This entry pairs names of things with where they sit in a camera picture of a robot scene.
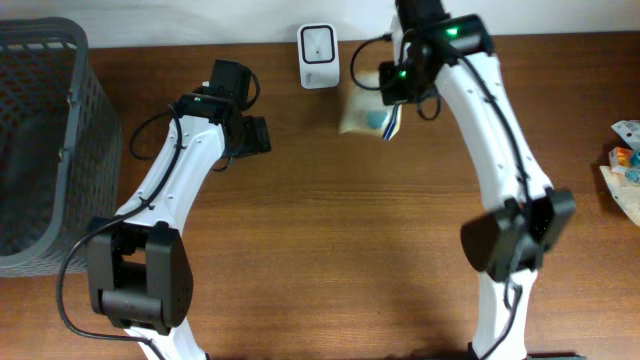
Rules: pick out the yellow snack bag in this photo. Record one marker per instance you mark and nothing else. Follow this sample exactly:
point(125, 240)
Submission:
point(363, 112)

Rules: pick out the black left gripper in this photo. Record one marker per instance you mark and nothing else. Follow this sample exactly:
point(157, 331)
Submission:
point(255, 136)

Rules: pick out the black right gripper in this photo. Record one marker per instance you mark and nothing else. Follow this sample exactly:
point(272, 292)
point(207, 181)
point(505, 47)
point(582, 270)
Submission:
point(391, 93)

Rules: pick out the dark grey plastic basket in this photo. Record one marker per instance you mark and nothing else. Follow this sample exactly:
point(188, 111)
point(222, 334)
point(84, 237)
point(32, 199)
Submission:
point(61, 144)

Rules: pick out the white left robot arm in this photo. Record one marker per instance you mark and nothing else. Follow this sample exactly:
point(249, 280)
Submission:
point(139, 276)

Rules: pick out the teal mouthwash bottle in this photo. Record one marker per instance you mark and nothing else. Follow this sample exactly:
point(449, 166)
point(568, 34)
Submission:
point(632, 173)

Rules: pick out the white barcode scanner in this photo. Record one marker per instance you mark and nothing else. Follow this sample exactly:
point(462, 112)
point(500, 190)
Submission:
point(318, 54)

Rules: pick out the beige paper pouch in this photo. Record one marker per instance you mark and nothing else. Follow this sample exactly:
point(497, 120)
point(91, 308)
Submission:
point(624, 193)

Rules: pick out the clear blister pack white card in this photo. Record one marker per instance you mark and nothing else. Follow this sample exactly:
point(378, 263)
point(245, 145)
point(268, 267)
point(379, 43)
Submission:
point(629, 131)

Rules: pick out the small orange box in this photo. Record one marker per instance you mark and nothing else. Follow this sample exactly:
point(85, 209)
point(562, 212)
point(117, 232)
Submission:
point(620, 159)

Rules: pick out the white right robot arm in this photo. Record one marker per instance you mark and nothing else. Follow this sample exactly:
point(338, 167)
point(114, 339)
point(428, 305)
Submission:
point(454, 60)

